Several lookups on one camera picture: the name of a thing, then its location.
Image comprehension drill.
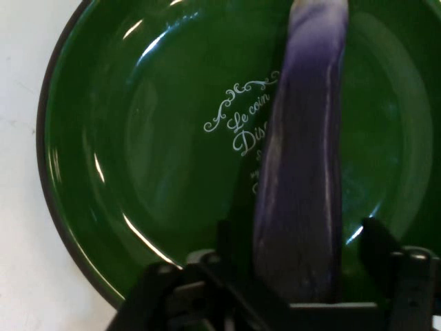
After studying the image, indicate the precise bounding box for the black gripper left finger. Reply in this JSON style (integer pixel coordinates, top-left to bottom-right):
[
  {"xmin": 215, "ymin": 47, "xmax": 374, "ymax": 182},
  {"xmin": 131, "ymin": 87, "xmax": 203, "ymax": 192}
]
[{"xmin": 109, "ymin": 220, "xmax": 291, "ymax": 331}]

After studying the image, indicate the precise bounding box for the green enamel plate with lettering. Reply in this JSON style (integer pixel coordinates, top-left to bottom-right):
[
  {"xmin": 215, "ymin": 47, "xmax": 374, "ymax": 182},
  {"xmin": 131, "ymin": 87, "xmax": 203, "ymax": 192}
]
[{"xmin": 35, "ymin": 0, "xmax": 441, "ymax": 311}]

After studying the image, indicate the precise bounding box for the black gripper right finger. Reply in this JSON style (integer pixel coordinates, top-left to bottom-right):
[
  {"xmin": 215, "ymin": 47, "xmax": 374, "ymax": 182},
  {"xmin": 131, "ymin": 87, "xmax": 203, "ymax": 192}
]
[{"xmin": 360, "ymin": 216, "xmax": 441, "ymax": 331}]

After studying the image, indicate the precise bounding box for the purple eggplant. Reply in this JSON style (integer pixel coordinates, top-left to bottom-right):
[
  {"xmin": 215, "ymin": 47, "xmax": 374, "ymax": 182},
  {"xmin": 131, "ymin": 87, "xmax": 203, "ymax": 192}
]
[{"xmin": 253, "ymin": 0, "xmax": 351, "ymax": 303}]

